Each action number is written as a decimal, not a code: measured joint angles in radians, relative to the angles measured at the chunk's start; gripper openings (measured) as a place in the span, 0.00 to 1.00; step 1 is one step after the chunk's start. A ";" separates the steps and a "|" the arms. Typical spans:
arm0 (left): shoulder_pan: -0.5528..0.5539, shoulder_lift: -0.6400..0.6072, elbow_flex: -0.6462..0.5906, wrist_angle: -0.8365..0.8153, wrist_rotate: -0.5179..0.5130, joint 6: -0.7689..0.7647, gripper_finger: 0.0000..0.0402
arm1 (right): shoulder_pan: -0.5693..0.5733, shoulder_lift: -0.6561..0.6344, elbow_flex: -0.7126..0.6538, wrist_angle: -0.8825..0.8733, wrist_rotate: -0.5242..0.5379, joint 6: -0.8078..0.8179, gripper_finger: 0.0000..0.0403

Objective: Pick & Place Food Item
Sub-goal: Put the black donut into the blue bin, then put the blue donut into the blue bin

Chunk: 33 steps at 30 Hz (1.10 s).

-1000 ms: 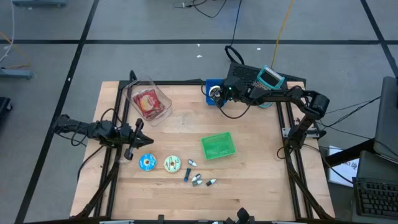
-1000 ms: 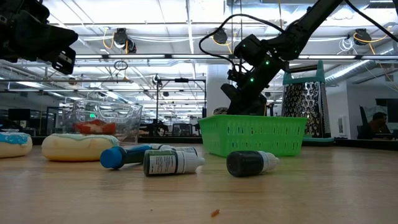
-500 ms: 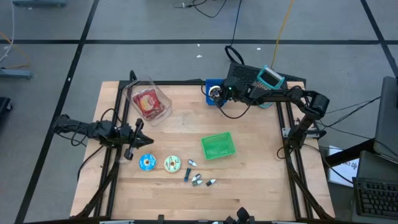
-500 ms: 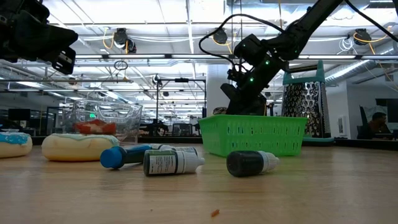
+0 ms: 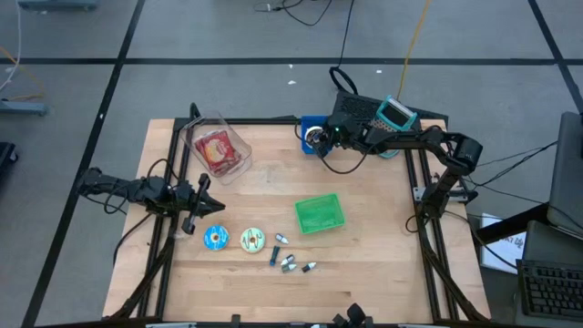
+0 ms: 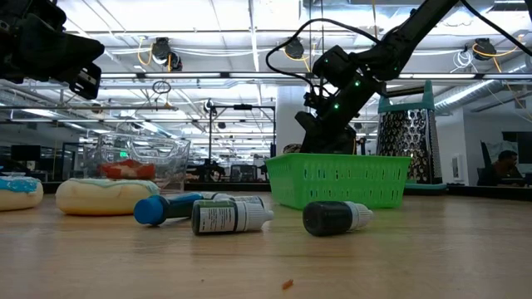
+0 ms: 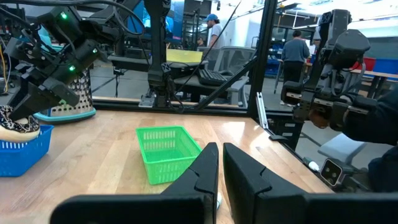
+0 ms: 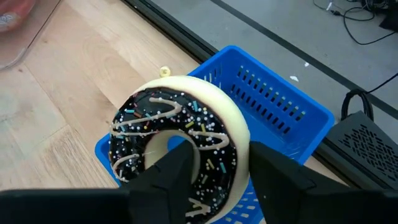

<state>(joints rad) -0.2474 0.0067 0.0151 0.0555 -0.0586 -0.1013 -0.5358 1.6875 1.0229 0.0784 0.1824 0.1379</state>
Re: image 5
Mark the green frosted toy donut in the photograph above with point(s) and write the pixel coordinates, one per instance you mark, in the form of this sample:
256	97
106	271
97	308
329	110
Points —
252	240

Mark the blue frosted toy donut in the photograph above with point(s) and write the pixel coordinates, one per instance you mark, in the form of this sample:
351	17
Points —
216	238

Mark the dropper bottle with white label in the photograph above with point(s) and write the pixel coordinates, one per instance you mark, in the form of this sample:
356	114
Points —
289	268

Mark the black perforated metal stand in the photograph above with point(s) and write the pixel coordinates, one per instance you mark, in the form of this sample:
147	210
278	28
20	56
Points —
353	104

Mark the small dropper bottle white cap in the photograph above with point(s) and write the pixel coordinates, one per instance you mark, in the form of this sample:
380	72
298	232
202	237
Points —
281	238
287	260

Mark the black computer keyboard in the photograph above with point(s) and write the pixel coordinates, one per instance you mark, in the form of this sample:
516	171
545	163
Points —
551	289

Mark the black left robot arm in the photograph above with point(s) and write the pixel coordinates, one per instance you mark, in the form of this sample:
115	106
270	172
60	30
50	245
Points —
136	189

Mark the black desk bar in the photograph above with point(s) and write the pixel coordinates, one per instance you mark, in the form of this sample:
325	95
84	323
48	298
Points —
510	225

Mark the white paper sheet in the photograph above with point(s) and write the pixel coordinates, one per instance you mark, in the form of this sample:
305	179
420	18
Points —
505	248

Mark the black floor object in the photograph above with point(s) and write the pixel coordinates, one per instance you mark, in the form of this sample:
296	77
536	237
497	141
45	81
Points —
7	155

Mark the black table clamp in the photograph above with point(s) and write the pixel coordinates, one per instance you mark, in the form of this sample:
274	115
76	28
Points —
235	321

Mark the black dropper bottle white cap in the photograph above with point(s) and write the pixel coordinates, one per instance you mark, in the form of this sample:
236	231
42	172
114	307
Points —
309	267

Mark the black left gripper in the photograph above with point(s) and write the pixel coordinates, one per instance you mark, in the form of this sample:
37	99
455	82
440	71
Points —
191	198

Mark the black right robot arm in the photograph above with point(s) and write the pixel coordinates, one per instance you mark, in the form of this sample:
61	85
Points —
410	141

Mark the chocolate frosted toy donut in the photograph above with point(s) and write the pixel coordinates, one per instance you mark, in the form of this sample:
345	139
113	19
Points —
312	136

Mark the blue plastic bin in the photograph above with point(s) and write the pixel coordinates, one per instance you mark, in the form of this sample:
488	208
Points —
309	119

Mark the grey laptop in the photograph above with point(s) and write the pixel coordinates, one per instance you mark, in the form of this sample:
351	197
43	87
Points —
569	182

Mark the blue capped marker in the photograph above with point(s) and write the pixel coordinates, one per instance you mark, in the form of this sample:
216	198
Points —
274	256

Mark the clear plastic container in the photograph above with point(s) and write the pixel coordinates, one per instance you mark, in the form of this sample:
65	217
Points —
189	130

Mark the red snack packet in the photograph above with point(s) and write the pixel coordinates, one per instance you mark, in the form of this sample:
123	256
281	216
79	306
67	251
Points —
233	164
214	150

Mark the black aluminium table frame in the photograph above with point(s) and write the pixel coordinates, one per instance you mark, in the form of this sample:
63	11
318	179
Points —
273	121

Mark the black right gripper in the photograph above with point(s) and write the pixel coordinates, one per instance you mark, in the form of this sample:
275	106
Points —
346	132

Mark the green plastic basket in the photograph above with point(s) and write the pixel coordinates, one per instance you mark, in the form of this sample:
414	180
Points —
319	214

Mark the grey stand foot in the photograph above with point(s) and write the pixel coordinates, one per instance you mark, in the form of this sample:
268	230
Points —
57	3
23	108

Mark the teal metal box grater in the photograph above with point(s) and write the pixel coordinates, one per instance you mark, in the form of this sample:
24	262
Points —
395	114

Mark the black rounded object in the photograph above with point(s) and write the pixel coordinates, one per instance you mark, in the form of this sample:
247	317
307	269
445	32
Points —
353	315

